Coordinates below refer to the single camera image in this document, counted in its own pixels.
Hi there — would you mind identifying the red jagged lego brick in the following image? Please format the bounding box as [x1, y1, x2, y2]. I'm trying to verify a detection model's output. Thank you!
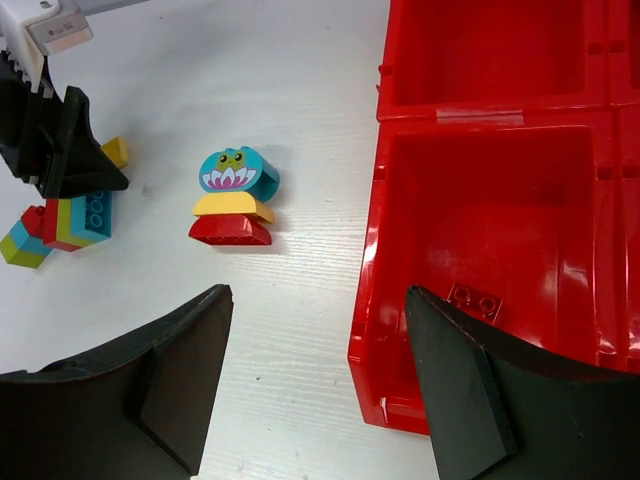
[447, 282, 502, 323]

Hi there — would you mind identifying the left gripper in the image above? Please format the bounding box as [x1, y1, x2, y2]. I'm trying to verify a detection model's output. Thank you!
[1, 49, 129, 198]

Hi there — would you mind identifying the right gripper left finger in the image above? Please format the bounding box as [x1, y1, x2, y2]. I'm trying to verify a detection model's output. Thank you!
[1, 285, 233, 479]

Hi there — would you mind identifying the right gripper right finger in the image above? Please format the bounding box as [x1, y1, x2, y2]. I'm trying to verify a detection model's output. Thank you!
[405, 286, 639, 479]

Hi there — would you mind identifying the large blue lego brick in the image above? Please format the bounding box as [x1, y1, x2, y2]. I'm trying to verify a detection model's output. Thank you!
[70, 192, 113, 243]

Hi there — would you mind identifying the red four-compartment tray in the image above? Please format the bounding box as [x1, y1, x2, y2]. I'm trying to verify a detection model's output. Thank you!
[348, 1, 639, 434]

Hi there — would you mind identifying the small green lego brick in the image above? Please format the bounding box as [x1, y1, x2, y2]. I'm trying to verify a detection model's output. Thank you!
[1, 235, 49, 269]

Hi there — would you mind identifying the blue frog lego brick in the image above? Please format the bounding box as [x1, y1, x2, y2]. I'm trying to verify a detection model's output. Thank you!
[198, 146, 280, 202]

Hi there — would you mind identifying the yellow curved lego brick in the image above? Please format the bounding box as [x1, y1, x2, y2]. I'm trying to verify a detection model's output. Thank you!
[192, 191, 275, 224]

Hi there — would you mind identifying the small blue lego brick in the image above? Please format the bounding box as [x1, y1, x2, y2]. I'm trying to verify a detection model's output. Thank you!
[8, 220, 52, 256]

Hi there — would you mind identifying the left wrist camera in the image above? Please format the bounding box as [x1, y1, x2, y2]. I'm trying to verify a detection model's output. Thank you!
[1, 0, 93, 93]

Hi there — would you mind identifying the small red lego brick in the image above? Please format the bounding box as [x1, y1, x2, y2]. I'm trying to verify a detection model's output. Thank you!
[21, 205, 46, 239]

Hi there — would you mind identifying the large red lego brick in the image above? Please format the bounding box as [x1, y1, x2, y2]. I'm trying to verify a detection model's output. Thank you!
[43, 199, 79, 252]

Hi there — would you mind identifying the yellow lego plate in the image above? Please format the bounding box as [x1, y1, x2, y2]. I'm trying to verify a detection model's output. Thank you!
[102, 136, 130, 169]

